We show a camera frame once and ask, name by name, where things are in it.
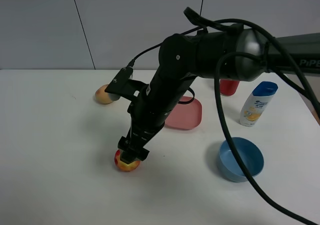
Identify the brown potato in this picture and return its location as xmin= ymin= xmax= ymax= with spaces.
xmin=94 ymin=84 xmax=113 ymax=105

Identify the red yellow bumpy ball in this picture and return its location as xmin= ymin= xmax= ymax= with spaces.
xmin=114 ymin=149 xmax=141 ymax=172

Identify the white blue shampoo bottle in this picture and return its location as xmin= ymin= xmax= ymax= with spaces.
xmin=239 ymin=81 xmax=278 ymax=127

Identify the red soda can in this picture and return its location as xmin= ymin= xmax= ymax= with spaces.
xmin=219 ymin=79 xmax=240 ymax=96

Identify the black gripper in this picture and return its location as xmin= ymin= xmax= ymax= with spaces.
xmin=117 ymin=79 xmax=190 ymax=164

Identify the pink square plate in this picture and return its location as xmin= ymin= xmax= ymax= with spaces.
xmin=165 ymin=98 xmax=203 ymax=130

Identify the thick black cable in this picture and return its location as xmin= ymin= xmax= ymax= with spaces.
xmin=183 ymin=6 xmax=320 ymax=225

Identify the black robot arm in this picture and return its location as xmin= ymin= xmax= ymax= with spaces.
xmin=107 ymin=24 xmax=320 ymax=164

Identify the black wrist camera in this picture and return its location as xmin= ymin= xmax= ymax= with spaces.
xmin=105 ymin=66 xmax=144 ymax=102

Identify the blue bowl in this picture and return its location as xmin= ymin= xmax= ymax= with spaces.
xmin=217 ymin=137 xmax=264 ymax=183

